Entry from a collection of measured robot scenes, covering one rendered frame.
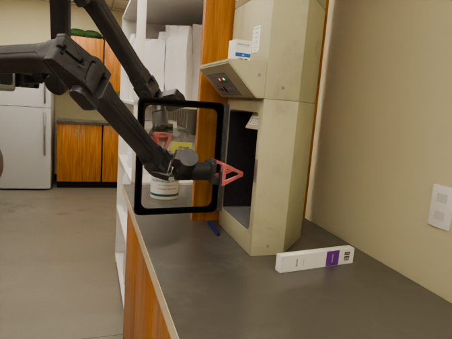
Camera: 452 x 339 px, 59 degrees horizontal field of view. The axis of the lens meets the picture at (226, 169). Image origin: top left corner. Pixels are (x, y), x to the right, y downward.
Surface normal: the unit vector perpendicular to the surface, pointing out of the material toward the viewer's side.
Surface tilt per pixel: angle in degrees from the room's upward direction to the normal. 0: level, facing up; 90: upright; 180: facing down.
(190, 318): 0
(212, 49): 90
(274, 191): 90
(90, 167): 90
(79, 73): 73
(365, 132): 90
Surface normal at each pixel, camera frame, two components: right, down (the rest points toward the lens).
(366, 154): -0.95, -0.02
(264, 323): 0.07, -0.98
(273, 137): 0.32, 0.18
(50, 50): -0.23, -0.50
